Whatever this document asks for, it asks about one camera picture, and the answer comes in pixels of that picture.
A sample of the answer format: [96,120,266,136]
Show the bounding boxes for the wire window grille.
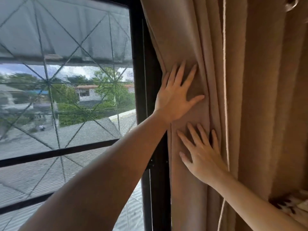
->
[0,0,136,211]

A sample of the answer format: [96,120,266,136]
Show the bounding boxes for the person's left forearm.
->
[18,110,172,231]

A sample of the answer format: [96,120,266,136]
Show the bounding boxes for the person's right forearm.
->
[209,170,308,231]

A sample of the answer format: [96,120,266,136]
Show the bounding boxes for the grey corrugated roof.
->
[0,109,145,231]

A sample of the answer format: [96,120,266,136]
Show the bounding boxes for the black window frame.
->
[0,0,173,231]

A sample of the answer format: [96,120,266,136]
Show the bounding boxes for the floral patterned fabric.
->
[269,189,308,223]

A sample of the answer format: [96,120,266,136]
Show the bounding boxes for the person's right hand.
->
[177,123,229,186]

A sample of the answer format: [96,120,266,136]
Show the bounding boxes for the green trees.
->
[0,67,136,127]

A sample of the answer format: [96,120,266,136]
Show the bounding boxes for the beige fabric curtain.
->
[140,0,308,231]

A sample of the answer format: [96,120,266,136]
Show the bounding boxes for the grey translucent awning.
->
[0,0,133,65]

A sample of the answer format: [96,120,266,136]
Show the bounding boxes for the white house with red roof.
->
[76,85,107,103]

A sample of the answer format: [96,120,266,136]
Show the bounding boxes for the person's left hand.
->
[154,61,205,124]

